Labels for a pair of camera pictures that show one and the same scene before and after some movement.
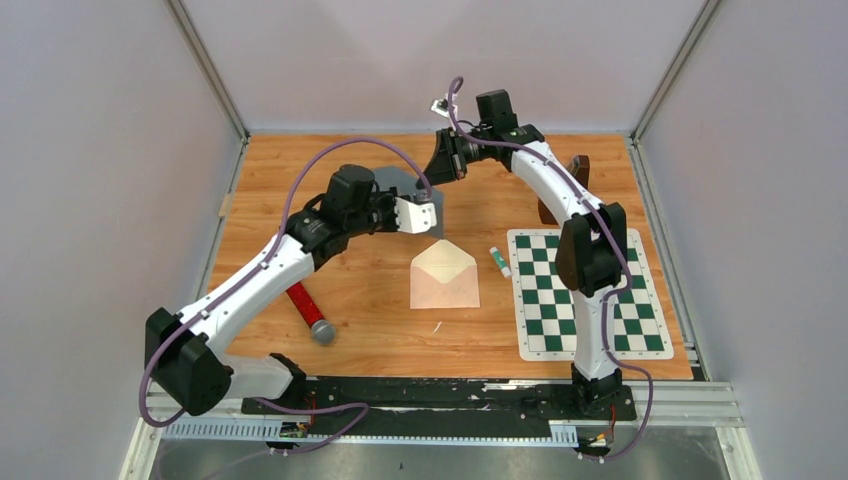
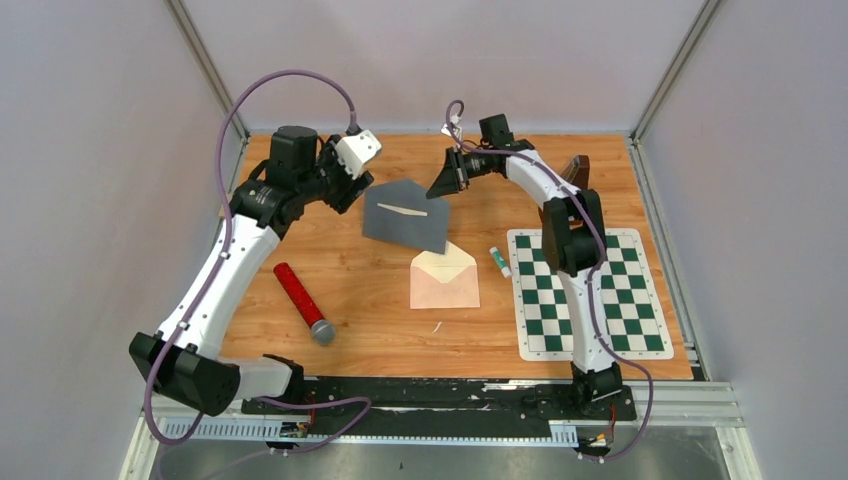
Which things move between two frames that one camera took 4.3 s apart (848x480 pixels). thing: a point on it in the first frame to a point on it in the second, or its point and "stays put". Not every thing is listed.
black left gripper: x=389 y=198 to x=351 y=188
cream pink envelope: x=444 y=276 stays put
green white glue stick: x=501 y=262 stays put
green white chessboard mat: x=544 y=311 stays put
